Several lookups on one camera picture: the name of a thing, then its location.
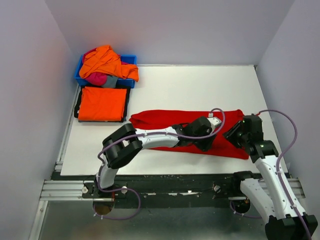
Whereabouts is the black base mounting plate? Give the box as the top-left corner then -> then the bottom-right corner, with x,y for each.
82,172 -> 283,210

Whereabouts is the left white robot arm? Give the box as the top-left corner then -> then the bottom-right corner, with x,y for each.
93,113 -> 222,198

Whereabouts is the folded orange t shirt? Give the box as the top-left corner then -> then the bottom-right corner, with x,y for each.
77,86 -> 128,122

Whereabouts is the blue plastic bin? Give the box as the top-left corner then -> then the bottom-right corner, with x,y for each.
73,54 -> 137,89

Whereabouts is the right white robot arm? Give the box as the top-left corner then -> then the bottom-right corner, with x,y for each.
223,114 -> 318,240

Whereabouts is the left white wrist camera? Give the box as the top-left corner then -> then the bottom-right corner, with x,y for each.
207,112 -> 222,132

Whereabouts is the aluminium extrusion rail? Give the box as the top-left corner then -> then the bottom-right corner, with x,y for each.
39,180 -> 84,201

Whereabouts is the crumpled orange t shirt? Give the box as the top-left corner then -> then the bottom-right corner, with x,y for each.
79,45 -> 139,82

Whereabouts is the red t shirt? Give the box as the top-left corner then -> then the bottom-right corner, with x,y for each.
129,109 -> 249,160

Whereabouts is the grey crumpled garment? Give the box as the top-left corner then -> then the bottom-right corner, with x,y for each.
101,75 -> 119,89

